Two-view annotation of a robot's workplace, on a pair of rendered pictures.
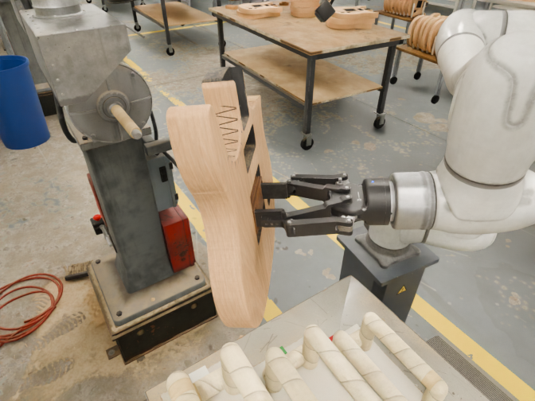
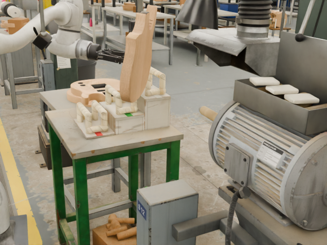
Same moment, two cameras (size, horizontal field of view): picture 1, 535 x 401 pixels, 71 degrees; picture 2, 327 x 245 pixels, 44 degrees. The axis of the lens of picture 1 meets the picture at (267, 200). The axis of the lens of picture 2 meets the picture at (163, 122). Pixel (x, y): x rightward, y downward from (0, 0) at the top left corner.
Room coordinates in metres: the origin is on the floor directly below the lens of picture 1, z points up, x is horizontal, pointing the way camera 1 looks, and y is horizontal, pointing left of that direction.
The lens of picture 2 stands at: (2.28, 0.36, 1.73)
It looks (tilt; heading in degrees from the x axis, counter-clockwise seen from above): 21 degrees down; 186
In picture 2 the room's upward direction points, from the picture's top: 1 degrees clockwise
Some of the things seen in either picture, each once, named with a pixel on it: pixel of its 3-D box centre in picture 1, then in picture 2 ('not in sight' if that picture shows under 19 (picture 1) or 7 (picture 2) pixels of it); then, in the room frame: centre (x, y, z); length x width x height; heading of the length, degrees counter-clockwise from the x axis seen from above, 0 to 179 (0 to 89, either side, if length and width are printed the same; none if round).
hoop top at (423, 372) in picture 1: (402, 351); (83, 110); (0.40, -0.26, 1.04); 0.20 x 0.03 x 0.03; 32
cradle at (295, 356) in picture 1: (289, 362); (127, 110); (0.38, -0.04, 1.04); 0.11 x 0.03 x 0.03; 123
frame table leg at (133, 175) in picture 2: not in sight; (133, 169); (-0.09, -0.10, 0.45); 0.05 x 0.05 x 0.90; 33
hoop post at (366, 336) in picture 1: (367, 332); (88, 124); (0.47, -0.22, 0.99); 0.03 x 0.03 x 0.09
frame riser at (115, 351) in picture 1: (152, 290); not in sight; (1.29, 0.61, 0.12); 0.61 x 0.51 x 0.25; 123
